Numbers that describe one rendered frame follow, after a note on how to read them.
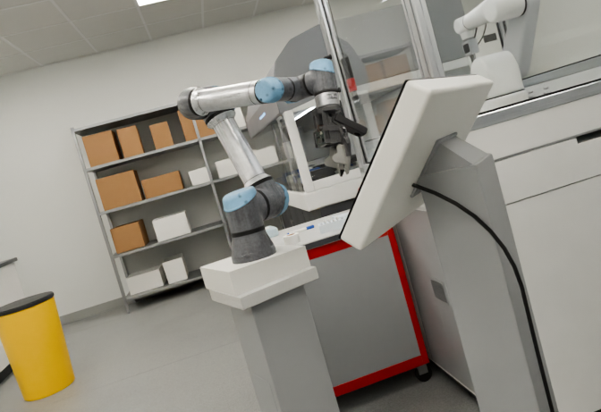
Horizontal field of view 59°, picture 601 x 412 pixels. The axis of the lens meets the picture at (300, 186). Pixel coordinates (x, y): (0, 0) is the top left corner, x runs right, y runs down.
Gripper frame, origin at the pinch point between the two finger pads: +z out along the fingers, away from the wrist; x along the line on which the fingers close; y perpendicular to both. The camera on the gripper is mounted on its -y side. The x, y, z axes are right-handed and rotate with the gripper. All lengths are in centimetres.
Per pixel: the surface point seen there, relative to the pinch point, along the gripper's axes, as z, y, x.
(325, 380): 65, 8, -24
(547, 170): 10, -60, 21
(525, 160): 6, -53, 20
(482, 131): -5.1, -39.8, 18.1
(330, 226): 14, -25, -66
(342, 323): 56, -22, -65
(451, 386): 90, -61, -51
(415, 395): 91, -47, -59
